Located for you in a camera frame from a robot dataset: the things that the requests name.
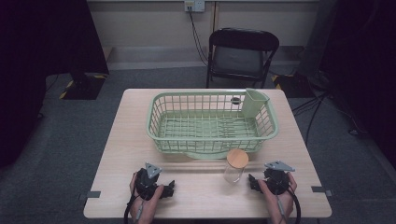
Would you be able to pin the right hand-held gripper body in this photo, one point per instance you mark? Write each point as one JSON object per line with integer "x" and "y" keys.
{"x": 277, "y": 180}

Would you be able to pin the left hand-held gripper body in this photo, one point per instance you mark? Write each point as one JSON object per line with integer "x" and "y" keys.
{"x": 146, "y": 182}

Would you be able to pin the glass jar with wooden lid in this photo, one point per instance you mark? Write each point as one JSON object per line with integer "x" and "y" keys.
{"x": 236, "y": 160}

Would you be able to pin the green plastic dish rack basket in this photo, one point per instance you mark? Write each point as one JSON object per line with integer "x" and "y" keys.
{"x": 211, "y": 127}

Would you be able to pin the person's left hand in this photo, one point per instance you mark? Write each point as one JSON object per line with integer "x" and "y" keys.
{"x": 151, "y": 208}

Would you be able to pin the person's right hand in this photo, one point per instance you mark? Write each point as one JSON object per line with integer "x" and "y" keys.
{"x": 275, "y": 207}

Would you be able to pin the green drain tray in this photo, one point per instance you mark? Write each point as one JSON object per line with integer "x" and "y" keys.
{"x": 204, "y": 155}

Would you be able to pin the grey tape strip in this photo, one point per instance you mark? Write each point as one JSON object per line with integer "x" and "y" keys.
{"x": 92, "y": 194}
{"x": 320, "y": 189}

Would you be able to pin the green cutlery holder cup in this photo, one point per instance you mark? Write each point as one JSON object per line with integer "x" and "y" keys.
{"x": 252, "y": 104}

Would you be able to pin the black table grommet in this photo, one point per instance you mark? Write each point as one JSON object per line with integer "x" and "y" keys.
{"x": 235, "y": 100}

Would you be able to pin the black stand base striped tape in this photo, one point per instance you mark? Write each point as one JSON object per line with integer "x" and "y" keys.
{"x": 82, "y": 88}
{"x": 294, "y": 85}

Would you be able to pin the black folding chair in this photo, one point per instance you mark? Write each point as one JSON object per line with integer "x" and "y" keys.
{"x": 239, "y": 59}

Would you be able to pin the black curtain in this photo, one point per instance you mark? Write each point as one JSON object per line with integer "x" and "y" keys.
{"x": 364, "y": 62}
{"x": 37, "y": 62}

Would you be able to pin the beige wall conduit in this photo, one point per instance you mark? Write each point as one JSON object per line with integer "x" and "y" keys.
{"x": 215, "y": 15}

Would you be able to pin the white wall socket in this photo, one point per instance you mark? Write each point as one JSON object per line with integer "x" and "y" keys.
{"x": 194, "y": 5}

